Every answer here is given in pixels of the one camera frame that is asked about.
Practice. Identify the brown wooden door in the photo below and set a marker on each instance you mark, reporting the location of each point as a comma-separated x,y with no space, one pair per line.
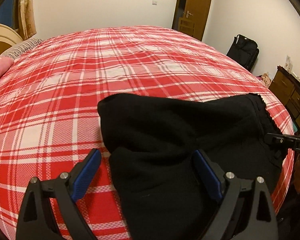
190,17

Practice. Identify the dark wooden dresser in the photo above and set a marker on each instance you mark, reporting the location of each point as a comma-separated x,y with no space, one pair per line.
287,89

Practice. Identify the cream round headboard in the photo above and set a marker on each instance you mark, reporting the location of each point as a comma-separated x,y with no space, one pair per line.
8,38

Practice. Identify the red white plaid bedsheet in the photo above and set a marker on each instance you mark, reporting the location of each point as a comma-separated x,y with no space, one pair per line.
49,97

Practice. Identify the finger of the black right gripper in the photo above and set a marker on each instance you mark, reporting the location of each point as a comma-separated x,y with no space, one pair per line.
283,140

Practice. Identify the beige patterned curtain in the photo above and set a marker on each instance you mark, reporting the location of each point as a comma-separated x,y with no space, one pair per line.
27,26

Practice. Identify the black pants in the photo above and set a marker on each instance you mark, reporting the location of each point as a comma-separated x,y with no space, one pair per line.
160,179

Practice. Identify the black suitcase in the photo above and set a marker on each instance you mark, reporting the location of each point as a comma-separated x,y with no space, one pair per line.
244,51

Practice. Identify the white box on dresser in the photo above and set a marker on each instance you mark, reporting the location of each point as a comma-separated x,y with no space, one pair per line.
288,65

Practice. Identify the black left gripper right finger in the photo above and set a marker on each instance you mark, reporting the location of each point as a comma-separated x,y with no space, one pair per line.
234,208

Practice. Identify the pink clothes pile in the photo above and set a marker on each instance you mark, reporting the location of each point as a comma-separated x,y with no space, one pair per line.
265,80

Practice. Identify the striped grey pillow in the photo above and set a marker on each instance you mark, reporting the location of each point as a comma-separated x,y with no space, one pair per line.
19,49

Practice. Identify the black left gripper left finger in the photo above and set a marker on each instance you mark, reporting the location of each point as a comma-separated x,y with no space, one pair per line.
36,219

